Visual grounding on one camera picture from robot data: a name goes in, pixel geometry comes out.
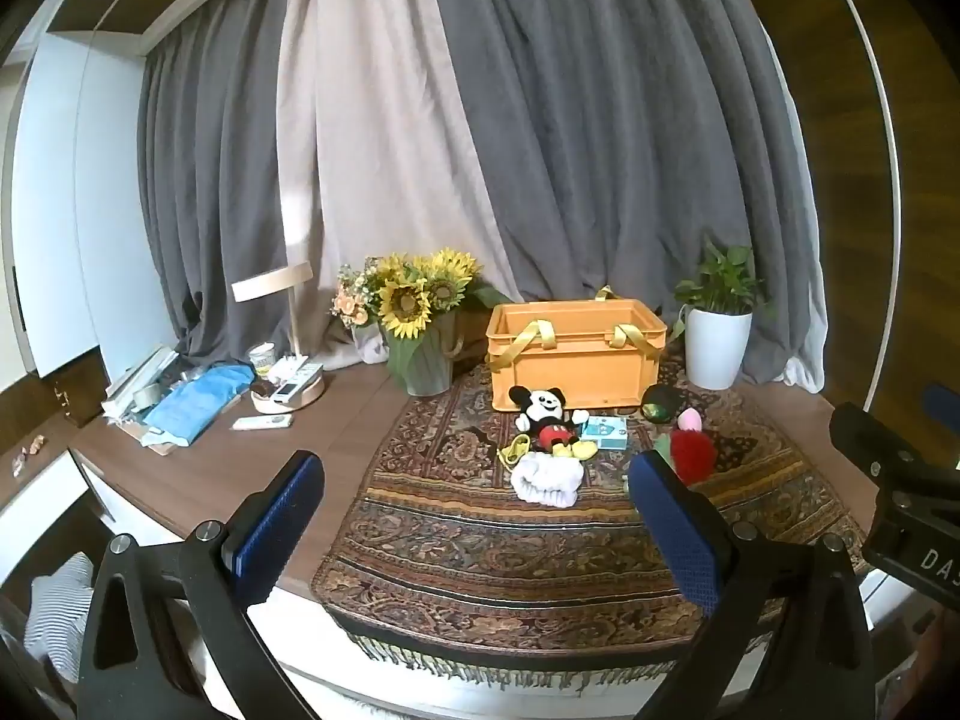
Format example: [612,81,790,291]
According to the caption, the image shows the white desk lamp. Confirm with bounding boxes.
[231,191,326,415]

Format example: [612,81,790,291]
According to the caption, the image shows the potted plant in white pot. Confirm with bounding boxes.
[673,240,775,391]

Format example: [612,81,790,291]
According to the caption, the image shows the black mouse plush toy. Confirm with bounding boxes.
[508,385,599,460]

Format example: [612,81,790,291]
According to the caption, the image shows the white fluffy socks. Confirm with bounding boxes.
[511,452,586,506]

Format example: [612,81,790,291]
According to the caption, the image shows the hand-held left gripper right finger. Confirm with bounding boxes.
[628,450,878,720]

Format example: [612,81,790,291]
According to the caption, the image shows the orange plastic crate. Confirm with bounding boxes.
[485,286,668,413]

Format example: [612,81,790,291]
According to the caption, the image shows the white sheer curtain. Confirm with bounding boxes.
[757,15,827,392]

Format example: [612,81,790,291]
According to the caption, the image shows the blue cloth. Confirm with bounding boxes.
[142,364,257,445]

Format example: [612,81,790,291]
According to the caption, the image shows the small teal box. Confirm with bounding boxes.
[581,415,629,452]

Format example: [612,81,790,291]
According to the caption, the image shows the patterned fringed table rug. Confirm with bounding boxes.
[311,356,871,672]

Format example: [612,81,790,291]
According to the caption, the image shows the beige curtain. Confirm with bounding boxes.
[279,0,522,370]

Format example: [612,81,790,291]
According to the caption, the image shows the white cabinet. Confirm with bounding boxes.
[0,30,182,383]

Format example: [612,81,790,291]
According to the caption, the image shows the striped cloth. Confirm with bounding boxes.
[22,551,95,685]

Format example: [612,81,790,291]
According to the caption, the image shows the brown woven basket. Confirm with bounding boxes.
[448,306,493,370]

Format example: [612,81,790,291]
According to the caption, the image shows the grey curtain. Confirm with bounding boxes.
[137,0,320,365]
[424,0,818,391]

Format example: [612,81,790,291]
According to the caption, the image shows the dark green ball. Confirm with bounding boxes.
[641,384,682,422]

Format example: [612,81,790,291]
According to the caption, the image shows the peach flower bouquet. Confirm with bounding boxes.
[328,258,391,361]

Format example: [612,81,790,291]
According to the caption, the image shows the white boxes and papers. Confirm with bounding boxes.
[101,347,182,425]

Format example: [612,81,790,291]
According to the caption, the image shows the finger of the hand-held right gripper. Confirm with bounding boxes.
[924,384,960,432]
[829,401,960,496]

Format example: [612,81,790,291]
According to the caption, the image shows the sunflower bouquet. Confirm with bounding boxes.
[373,248,511,397]

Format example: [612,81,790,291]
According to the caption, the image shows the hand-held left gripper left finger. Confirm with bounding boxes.
[77,450,326,720]

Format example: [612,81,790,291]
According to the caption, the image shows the red fluffy pompom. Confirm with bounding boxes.
[670,429,714,485]

